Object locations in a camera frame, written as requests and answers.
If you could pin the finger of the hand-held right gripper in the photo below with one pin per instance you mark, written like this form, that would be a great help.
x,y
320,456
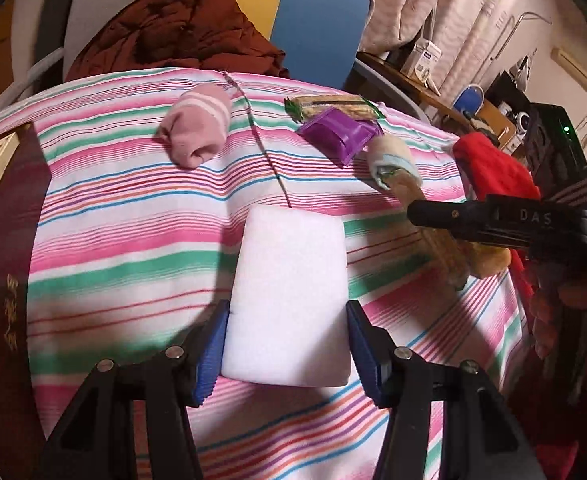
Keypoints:
x,y
443,215

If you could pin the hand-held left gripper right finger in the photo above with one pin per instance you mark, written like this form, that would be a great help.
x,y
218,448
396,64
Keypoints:
x,y
366,355

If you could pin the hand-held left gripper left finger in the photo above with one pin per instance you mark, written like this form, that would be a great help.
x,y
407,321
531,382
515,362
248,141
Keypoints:
x,y
213,355

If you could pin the white sponge block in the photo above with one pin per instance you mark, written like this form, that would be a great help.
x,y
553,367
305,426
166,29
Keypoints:
x,y
288,285

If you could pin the purple snack packet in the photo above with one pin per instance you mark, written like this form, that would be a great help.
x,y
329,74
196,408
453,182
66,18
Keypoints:
x,y
341,135

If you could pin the green cracker packet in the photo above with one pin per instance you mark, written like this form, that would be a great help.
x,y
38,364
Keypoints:
x,y
323,106

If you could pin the maroon tin container gold inside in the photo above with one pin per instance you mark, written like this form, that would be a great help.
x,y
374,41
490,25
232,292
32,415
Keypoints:
x,y
8,270

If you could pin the person's right hand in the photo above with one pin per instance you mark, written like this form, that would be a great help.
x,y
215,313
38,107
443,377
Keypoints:
x,y
546,320

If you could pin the red cloth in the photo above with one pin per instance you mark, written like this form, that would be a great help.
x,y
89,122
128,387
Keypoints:
x,y
493,170

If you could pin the cream rolled sock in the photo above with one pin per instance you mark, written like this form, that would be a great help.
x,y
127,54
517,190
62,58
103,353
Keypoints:
x,y
393,155

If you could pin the blue round plastic object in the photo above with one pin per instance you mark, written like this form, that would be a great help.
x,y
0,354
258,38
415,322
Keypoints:
x,y
468,99

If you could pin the black appliance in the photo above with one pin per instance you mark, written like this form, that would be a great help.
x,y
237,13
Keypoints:
x,y
508,92

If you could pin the pink green striped tablecloth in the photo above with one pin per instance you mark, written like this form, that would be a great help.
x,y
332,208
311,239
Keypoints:
x,y
123,240

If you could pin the white carton box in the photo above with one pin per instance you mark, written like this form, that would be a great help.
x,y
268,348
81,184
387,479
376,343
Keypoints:
x,y
421,60

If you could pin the patterned cream curtain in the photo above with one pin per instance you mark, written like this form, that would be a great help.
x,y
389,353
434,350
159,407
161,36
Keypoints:
x,y
423,0

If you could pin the pink striped sock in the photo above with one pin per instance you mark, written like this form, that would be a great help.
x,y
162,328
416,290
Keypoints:
x,y
196,125

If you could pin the grey yellow blue chair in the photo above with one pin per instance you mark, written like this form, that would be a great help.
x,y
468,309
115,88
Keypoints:
x,y
318,20

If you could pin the maroon puffer jacket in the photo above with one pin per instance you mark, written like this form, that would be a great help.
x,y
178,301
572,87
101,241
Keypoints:
x,y
173,35

